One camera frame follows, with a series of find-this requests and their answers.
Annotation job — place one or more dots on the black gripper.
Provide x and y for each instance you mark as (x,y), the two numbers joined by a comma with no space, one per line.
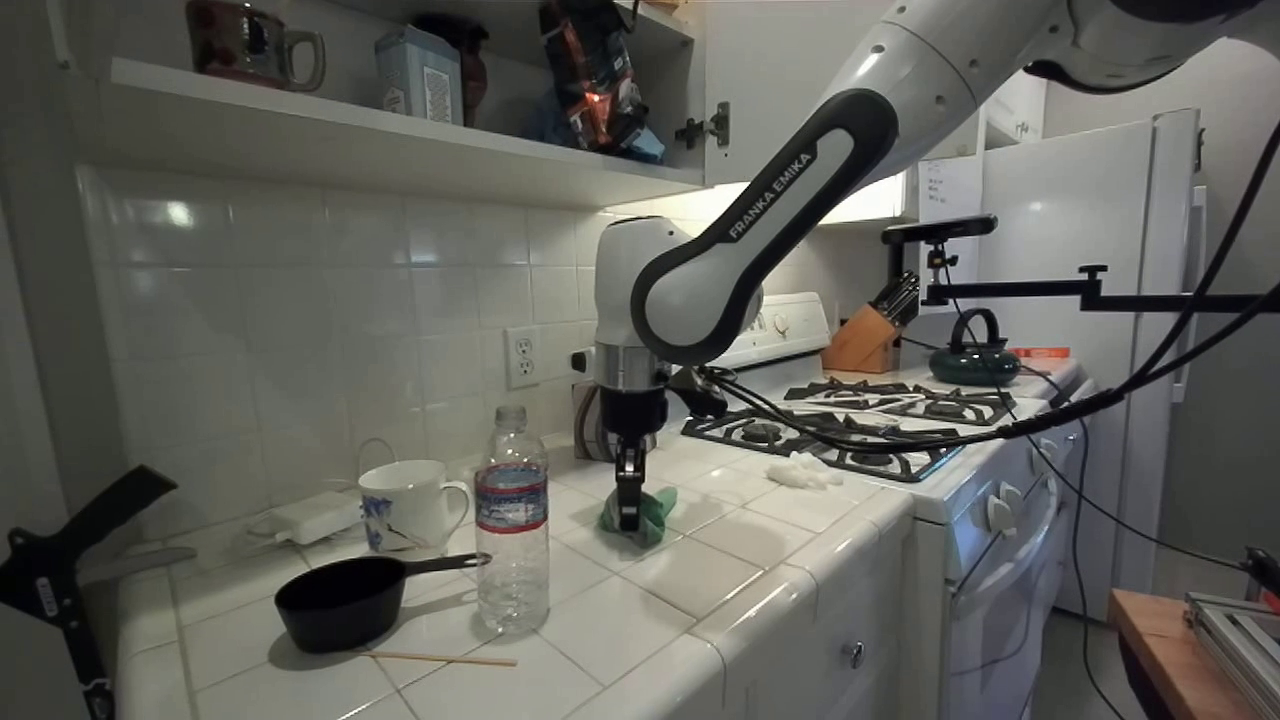
(635,416)

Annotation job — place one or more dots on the green towel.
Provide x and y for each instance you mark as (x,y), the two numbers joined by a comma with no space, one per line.
(661,514)

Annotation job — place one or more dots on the white mug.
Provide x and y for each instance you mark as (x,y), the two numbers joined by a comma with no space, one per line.
(404,507)

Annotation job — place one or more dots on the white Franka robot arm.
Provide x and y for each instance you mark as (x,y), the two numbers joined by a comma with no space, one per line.
(801,175)

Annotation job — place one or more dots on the brown ceramic mug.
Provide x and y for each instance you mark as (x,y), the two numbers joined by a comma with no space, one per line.
(247,40)

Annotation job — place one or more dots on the clear plastic water bottle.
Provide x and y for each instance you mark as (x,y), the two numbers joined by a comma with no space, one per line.
(513,535)

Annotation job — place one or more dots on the white counter base cabinet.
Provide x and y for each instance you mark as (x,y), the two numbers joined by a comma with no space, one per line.
(814,666)

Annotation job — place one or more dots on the wooden knife block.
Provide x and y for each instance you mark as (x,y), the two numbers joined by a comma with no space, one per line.
(864,342)

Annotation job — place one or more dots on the small black pan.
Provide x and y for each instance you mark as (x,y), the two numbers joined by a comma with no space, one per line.
(332,604)

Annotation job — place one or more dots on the white gas stove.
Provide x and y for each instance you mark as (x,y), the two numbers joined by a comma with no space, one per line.
(985,535)

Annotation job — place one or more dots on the metal cabinet hinge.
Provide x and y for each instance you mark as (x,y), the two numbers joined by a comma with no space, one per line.
(707,131)

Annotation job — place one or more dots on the black kettle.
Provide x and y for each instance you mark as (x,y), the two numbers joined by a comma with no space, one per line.
(979,356)

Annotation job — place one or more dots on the dark snack bag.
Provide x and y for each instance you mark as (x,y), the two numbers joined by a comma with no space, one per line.
(592,73)

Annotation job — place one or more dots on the orange item on stove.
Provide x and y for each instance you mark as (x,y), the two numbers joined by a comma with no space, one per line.
(1046,356)

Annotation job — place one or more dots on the dark vase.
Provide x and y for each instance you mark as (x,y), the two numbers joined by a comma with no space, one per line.
(468,62)

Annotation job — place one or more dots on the pale blue storage container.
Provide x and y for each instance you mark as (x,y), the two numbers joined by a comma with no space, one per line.
(417,78)

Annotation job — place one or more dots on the white refrigerator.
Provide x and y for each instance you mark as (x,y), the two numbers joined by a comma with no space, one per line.
(1064,224)

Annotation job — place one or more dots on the wooden table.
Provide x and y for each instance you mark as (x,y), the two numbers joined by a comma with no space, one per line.
(1163,655)

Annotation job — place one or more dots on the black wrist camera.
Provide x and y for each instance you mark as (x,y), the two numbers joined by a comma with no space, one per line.
(699,388)

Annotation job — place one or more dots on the white wall outlet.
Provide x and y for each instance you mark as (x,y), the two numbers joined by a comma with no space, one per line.
(520,356)

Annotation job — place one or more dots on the white wall shelf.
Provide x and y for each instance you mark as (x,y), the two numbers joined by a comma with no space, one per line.
(402,142)

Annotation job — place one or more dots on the white wall cabinet door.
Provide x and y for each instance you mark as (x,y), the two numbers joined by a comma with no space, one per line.
(761,66)

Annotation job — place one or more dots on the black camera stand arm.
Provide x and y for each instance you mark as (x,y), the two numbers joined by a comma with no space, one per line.
(1064,294)

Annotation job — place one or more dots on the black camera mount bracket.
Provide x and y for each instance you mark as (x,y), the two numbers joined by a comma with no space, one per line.
(65,562)

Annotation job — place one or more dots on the metal frame on table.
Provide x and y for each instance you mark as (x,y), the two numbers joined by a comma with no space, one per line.
(1242,642)

